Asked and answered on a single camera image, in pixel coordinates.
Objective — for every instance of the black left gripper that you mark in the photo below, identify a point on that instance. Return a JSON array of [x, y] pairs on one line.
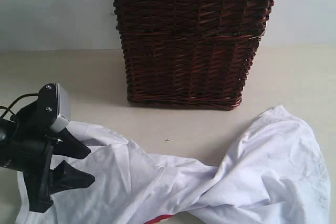
[[33, 152]]

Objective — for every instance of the dark brown wicker basket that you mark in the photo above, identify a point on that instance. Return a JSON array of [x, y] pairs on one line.
[[189, 53]]

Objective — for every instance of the white t-shirt with red print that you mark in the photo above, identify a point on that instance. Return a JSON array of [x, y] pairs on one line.
[[274, 173]]

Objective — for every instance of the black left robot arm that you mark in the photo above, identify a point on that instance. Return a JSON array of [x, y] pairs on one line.
[[8, 128]]

